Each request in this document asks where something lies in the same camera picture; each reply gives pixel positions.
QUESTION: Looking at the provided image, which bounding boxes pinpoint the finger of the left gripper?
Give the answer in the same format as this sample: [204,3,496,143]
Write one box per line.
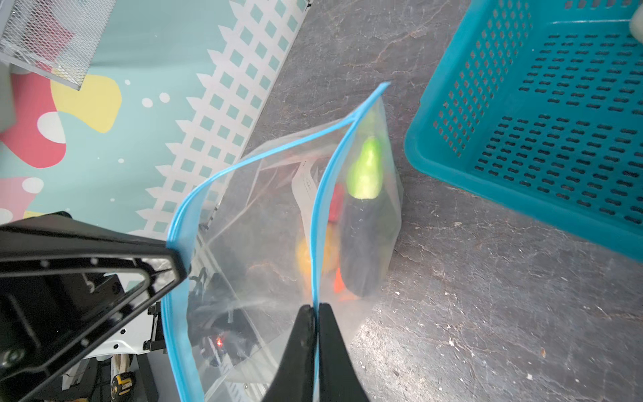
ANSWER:
[1,211,187,401]

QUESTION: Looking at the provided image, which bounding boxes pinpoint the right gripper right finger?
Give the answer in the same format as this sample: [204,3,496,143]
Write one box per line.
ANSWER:
[318,303,369,402]

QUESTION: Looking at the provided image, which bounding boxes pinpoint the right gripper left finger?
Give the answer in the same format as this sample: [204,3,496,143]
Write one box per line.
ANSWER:
[262,305,317,402]

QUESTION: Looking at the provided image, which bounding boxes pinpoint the orange carrot toy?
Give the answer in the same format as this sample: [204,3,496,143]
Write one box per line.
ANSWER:
[333,267,360,302]

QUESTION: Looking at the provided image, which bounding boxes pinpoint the yellow potato toy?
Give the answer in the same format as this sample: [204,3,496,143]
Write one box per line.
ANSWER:
[295,225,343,282]

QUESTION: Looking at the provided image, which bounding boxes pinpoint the dark green cucumber toy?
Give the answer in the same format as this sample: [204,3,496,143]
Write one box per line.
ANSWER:
[340,191,400,298]

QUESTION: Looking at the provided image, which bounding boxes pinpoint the clear zip top bag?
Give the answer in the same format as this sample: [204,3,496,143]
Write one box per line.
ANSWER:
[162,85,403,401]

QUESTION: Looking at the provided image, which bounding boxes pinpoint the teal plastic basket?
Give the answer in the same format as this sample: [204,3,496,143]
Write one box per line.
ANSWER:
[405,1,642,260]

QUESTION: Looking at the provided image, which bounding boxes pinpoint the red pepper toy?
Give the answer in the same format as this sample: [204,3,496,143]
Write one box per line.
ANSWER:
[328,184,346,224]

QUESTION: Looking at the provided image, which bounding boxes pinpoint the white radish toy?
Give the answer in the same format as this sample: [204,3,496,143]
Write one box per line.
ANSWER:
[629,4,643,44]

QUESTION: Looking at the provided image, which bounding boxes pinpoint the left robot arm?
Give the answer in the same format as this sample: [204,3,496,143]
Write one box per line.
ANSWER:
[1,211,187,401]

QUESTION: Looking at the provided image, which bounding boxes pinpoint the white wire wall basket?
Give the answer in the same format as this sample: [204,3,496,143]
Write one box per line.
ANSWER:
[1,0,116,90]

